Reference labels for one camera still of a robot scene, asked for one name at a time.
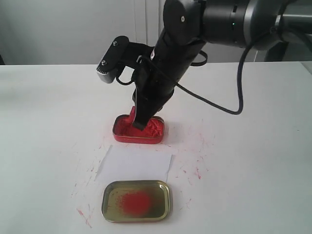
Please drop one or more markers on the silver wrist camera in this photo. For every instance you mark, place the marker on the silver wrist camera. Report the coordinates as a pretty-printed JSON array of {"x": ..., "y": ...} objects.
[{"x": 108, "y": 67}]

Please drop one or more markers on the red stamp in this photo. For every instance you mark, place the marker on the red stamp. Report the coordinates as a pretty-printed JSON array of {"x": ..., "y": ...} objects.
[{"x": 132, "y": 114}]

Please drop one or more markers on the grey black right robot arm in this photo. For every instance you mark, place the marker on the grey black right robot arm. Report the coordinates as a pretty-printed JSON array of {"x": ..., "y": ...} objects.
[{"x": 190, "y": 24}]

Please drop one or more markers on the gold tin lid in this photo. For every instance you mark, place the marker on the gold tin lid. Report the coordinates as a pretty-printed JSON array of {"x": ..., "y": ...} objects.
[{"x": 136, "y": 201}]

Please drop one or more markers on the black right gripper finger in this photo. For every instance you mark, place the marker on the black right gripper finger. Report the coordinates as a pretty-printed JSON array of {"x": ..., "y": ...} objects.
[
  {"x": 152, "y": 106},
  {"x": 141, "y": 100}
]

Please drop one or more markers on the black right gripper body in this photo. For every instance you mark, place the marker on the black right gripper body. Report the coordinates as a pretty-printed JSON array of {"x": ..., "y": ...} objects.
[{"x": 168, "y": 60}]

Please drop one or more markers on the white cabinet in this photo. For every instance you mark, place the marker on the white cabinet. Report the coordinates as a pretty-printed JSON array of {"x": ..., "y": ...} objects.
[{"x": 73, "y": 31}]

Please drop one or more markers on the red ink paste tin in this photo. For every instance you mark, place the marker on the red ink paste tin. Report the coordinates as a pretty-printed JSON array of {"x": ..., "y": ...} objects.
[{"x": 124, "y": 131}]

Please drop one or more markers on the white paper sheet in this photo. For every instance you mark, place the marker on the white paper sheet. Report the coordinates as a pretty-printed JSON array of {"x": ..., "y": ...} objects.
[{"x": 132, "y": 163}]

